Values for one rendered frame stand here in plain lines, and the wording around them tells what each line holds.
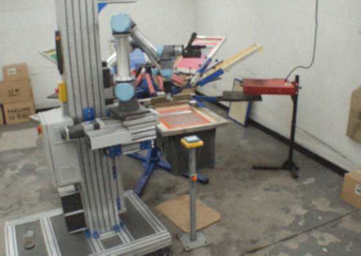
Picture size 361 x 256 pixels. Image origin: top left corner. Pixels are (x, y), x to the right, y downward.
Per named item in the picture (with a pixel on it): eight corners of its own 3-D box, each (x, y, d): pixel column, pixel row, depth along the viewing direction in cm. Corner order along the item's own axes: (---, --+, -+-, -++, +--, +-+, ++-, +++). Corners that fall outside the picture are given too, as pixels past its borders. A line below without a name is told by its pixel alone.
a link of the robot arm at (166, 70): (172, 73, 207) (172, 56, 203) (173, 76, 196) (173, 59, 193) (160, 73, 206) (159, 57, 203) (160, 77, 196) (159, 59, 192)
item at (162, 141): (177, 164, 277) (176, 129, 267) (168, 166, 274) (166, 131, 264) (161, 146, 318) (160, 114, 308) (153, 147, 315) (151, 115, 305)
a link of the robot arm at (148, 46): (111, 21, 204) (164, 72, 217) (109, 22, 194) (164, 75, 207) (124, 9, 202) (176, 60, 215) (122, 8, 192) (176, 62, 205)
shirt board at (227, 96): (259, 97, 391) (260, 91, 388) (262, 106, 353) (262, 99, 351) (153, 95, 412) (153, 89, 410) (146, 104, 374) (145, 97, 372)
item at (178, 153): (216, 168, 291) (217, 124, 277) (169, 178, 276) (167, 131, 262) (214, 167, 293) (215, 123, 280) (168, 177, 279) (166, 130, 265)
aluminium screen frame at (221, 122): (229, 126, 271) (229, 121, 270) (163, 136, 252) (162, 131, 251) (193, 103, 342) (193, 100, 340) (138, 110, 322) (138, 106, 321)
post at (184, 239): (209, 244, 267) (211, 142, 236) (185, 251, 259) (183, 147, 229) (199, 229, 286) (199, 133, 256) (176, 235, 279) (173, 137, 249)
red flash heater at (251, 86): (290, 88, 383) (291, 78, 379) (297, 97, 340) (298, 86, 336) (242, 86, 393) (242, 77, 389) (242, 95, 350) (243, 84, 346)
